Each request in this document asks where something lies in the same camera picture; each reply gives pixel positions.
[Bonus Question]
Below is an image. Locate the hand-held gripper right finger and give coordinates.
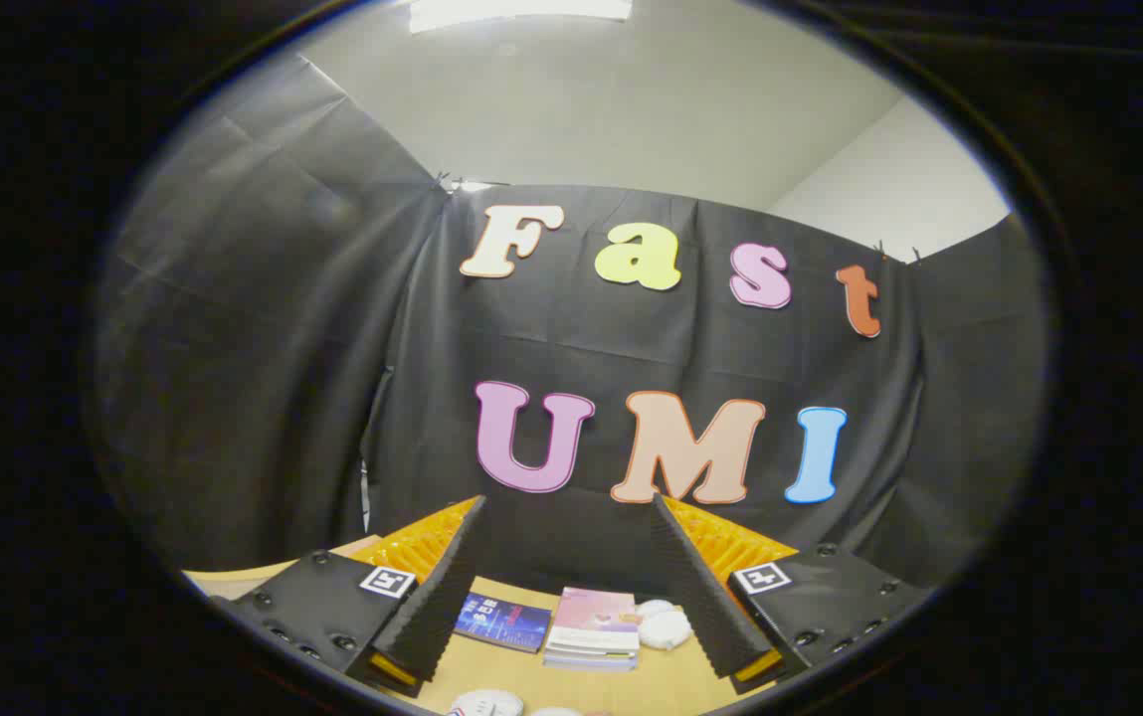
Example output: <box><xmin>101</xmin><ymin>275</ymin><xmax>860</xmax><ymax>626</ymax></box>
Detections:
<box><xmin>651</xmin><ymin>493</ymin><xmax>931</xmax><ymax>695</ymax></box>

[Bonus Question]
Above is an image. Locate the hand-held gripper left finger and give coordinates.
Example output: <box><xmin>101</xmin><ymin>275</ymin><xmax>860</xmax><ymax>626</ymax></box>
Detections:
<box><xmin>213</xmin><ymin>495</ymin><xmax>487</xmax><ymax>698</ymax></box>

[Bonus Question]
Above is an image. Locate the white fluffy puff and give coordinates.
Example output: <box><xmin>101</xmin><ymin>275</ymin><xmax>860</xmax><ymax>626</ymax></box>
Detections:
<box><xmin>637</xmin><ymin>601</ymin><xmax>694</xmax><ymax>652</ymax></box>

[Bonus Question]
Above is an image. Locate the blue cover book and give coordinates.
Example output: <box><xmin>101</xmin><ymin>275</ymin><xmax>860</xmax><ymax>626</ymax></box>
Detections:
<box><xmin>454</xmin><ymin>593</ymin><xmax>552</xmax><ymax>654</ymax></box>

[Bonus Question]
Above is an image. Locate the pink cover book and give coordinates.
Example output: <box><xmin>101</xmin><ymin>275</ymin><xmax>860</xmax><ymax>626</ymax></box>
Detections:
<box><xmin>549</xmin><ymin>587</ymin><xmax>643</xmax><ymax>654</ymax></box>

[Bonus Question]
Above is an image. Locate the black backdrop cloth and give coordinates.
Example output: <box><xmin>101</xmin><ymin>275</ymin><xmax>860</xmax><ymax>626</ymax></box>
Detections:
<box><xmin>94</xmin><ymin>50</ymin><xmax>1049</xmax><ymax>604</ymax></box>

